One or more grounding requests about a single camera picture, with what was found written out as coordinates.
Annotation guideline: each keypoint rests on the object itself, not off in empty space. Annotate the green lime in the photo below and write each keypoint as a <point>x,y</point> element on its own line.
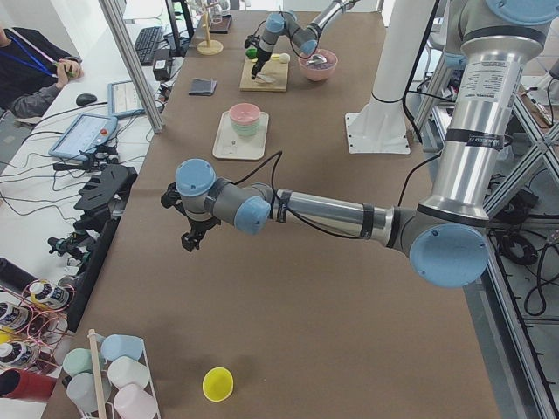
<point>251,53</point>

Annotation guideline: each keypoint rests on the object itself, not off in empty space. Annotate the blue teach pendant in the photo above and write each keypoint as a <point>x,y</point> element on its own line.
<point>86,133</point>
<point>123,99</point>

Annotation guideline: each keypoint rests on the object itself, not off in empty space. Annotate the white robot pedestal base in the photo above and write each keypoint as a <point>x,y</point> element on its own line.
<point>379,128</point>

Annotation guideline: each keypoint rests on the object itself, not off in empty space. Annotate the red cylinder can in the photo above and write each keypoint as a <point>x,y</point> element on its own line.
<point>27,386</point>

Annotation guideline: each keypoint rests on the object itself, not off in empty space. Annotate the black computer mouse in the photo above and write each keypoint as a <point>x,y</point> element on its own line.
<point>85,99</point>

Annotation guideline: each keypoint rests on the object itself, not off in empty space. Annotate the cream rabbit tray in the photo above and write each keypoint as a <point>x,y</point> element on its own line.
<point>231,146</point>

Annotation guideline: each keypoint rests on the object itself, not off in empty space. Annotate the grey folded cloth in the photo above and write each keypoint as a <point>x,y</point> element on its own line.
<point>202,87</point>

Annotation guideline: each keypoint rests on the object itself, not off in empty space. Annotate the pastel cup rack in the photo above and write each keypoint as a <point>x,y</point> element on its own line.
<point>111,378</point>

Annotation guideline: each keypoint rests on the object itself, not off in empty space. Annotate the small pink bowl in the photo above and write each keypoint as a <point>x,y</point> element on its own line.
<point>244,114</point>

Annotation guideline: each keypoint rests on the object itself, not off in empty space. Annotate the black keyboard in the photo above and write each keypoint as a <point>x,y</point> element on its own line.
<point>146,44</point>

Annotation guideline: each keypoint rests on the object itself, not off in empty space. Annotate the green bowl stack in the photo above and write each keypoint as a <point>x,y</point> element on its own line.
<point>245,130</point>

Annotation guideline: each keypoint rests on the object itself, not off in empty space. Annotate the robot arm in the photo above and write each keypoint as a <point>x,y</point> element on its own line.
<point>444,235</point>
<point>304,40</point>

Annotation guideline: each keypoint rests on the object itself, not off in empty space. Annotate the wooden mug tree stand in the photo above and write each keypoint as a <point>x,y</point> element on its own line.
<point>210,11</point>

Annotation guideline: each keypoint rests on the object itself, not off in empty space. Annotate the blue teach pendant far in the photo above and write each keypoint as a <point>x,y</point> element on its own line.
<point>123,99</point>

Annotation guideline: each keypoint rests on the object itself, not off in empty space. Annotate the steel ice scoop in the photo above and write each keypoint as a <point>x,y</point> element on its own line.
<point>316,60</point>

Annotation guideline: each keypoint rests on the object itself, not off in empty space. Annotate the yellow plastic cup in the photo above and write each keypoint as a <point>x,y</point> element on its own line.
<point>218,384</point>

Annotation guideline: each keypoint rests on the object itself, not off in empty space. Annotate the bamboo cutting board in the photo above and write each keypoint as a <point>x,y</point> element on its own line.
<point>272,68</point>

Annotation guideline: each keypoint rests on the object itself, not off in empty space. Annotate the person in black jacket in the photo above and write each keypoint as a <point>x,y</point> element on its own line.
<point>33,72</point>

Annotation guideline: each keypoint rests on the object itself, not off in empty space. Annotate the white ceramic spoon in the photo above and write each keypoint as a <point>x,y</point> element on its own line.
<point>263,78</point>

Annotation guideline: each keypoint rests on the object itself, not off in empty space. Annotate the white steamed bun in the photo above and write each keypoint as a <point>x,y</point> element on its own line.
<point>284,58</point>

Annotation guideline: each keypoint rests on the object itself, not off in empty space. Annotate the blue teach pendant near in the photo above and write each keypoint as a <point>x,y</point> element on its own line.
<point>86,133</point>

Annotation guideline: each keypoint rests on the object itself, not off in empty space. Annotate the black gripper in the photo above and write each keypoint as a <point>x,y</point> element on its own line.
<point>261,58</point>
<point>199,228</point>

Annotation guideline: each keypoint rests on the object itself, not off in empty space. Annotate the large pink ice bowl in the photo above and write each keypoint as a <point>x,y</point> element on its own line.
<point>320,66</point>

